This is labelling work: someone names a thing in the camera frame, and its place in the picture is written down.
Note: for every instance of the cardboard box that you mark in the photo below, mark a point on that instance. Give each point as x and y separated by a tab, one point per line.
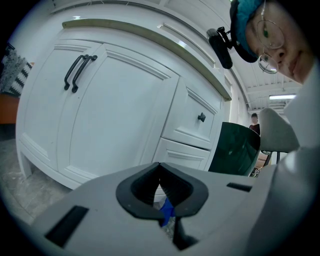
262	160

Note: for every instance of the black white patterned cushion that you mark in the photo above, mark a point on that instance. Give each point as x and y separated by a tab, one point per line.
12	72

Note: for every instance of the white vanity cabinet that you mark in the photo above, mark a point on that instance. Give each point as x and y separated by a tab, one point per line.
112	37

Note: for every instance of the round metal eyeglasses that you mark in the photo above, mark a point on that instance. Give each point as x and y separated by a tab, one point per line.
271	35

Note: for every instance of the orange sofa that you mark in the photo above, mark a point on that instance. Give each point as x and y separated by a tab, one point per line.
8	110

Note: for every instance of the grey chair black legs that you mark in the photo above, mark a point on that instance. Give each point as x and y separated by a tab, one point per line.
277	132

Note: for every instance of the black drawer knob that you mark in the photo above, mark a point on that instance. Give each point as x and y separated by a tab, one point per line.
201	117

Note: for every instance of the blue cloth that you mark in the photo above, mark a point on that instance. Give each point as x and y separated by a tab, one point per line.
167	211

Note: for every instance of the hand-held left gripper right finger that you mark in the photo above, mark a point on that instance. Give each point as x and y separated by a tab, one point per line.
220	200

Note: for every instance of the white cabinet door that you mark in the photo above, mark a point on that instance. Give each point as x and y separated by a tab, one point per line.
112	120
42	120

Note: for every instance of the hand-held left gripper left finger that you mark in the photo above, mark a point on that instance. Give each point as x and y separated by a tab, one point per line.
105	225

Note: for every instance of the black head-worn camera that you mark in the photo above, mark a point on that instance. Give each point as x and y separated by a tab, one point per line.
221	50

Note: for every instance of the teal black cap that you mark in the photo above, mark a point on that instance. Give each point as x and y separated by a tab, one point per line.
241	37

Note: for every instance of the person's head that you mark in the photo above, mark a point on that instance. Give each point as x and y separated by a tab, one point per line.
292	37

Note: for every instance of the ceiling strip light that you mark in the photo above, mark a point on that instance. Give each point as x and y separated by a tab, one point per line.
282	96

